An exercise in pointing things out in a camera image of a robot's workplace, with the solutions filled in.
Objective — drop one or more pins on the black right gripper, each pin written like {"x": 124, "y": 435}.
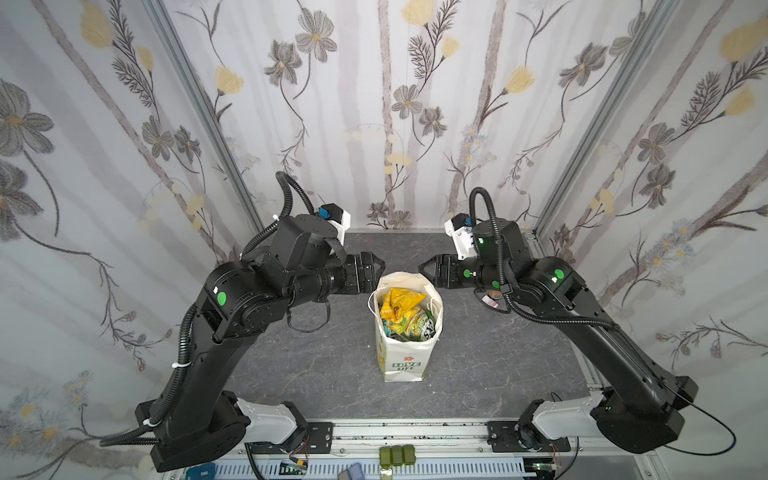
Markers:
{"x": 453, "y": 272}

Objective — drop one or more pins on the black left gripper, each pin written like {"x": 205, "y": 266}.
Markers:
{"x": 357, "y": 275}

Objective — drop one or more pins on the yellow chips snack bag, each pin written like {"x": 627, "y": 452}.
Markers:
{"x": 399, "y": 301}

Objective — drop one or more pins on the green Fox's candy bag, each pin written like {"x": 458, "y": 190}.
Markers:
{"x": 416, "y": 325}

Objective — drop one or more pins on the white paper shopping bag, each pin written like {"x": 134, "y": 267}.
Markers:
{"x": 405, "y": 361}

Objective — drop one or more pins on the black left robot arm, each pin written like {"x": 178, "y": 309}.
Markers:
{"x": 196, "y": 420}

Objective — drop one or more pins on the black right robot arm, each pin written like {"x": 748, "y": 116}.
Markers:
{"x": 640, "y": 407}

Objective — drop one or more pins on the small pink white object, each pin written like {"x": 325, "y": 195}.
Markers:
{"x": 490, "y": 303}

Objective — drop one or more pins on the blue object at bottom edge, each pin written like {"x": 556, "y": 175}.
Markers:
{"x": 206, "y": 471}

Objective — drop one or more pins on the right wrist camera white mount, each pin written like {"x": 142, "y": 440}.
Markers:
{"x": 458, "y": 228}

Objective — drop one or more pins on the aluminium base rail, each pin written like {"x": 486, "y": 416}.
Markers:
{"x": 441, "y": 448}

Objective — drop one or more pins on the green block on rail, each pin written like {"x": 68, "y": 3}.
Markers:
{"x": 396, "y": 456}

